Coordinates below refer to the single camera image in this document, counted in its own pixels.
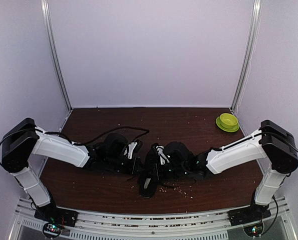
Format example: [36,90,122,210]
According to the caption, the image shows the front aluminium rail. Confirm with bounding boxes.
[13,197,297,240]

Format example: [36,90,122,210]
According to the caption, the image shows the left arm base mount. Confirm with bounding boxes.
[34,208,78,239]

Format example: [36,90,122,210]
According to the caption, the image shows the black sneaker shoe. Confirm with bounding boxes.
[137,150,162,199]

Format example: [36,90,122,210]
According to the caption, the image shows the aluminium frame post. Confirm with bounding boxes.
[230,0,262,114]
[41,0,73,112]

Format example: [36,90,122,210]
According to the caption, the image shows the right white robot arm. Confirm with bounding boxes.
[152,120,298,221]

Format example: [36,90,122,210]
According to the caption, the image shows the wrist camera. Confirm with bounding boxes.
[124,139,143,160]
[151,143,169,166]

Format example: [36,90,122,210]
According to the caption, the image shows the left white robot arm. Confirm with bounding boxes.
[0,118,143,222]

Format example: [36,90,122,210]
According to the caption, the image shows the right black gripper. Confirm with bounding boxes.
[147,162,188,182]

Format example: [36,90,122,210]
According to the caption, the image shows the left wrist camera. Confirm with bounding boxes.
[124,139,143,160]

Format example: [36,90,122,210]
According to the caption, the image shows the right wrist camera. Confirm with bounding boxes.
[151,143,169,166]

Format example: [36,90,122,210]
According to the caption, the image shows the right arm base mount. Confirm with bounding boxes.
[228,207,271,238]

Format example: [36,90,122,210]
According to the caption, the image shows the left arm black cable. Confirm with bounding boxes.
[0,126,150,171]

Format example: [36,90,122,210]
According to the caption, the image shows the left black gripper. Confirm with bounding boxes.
[106,154,147,176]

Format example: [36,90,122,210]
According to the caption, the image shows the green bowl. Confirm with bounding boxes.
[216,113,239,133]

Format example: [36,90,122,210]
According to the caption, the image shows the right aluminium frame post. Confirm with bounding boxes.
[230,0,262,114]

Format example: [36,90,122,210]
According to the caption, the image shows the left aluminium frame post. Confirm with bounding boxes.
[41,0,73,112]

